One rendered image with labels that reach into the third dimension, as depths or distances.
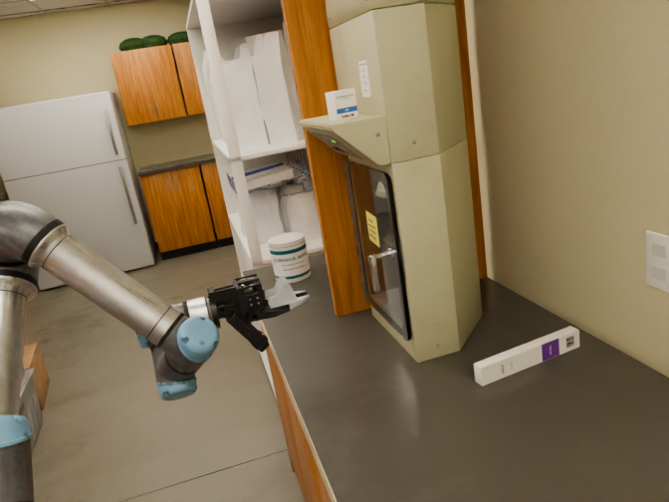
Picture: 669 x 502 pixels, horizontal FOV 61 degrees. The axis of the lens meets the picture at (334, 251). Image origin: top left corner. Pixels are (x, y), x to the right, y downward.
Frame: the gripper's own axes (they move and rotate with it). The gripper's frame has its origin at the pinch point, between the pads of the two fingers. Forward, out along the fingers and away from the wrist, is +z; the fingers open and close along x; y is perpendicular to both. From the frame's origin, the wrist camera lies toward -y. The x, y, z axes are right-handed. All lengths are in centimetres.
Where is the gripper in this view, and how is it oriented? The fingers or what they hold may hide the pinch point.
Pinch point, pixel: (303, 298)
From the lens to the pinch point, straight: 126.1
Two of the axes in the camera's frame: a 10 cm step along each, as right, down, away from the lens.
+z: 9.5, -2.3, 2.2
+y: -1.5, -9.4, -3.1
